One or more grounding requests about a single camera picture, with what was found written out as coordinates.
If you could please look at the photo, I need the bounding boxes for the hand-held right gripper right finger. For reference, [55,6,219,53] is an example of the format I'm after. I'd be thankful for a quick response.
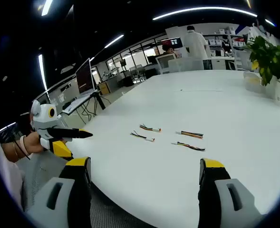
[198,158,266,228]

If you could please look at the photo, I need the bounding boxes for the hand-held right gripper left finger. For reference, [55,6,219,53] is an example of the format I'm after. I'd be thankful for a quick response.
[27,156,92,228]

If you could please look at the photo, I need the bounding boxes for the white JST socket cable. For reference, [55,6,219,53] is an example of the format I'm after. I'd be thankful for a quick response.
[171,141,206,152]
[175,130,204,140]

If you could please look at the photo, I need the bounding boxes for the orange-tipped JST connector cable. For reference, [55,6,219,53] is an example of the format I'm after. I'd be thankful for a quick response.
[139,123,163,133]
[130,130,155,143]

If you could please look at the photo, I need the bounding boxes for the person's left hand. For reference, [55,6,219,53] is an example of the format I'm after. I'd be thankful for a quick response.
[24,132,45,154]

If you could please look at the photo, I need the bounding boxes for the grey mesh office chair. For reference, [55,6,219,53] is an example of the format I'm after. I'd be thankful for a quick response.
[18,152,154,228]

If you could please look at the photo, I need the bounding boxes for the pink wristband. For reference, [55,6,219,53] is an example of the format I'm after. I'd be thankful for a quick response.
[19,134,28,155]

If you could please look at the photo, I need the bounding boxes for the person in pink shirt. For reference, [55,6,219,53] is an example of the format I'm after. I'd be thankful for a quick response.
[0,129,25,212]

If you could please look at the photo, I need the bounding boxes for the wooden cabinet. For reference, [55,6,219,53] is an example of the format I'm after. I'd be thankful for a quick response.
[97,82,111,96]

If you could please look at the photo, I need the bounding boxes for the white office chair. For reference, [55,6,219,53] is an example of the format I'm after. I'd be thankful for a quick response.
[155,53,179,75]

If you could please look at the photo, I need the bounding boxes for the white plant pot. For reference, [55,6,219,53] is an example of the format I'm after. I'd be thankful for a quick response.
[265,76,280,103]

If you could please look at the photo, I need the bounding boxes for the clear plastic box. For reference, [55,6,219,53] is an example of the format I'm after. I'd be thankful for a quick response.
[242,71,267,94]

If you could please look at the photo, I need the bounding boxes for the desktop monitor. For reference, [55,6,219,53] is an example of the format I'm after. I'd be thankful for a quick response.
[162,37,183,48]

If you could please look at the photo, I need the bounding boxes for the green potted plant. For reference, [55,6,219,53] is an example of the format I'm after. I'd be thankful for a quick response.
[245,35,280,89]

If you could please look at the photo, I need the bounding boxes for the storage shelves with boxes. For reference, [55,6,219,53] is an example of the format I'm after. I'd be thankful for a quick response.
[202,27,248,57]

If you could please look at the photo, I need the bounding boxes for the thin black cable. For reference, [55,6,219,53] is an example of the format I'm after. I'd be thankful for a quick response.
[13,140,31,161]

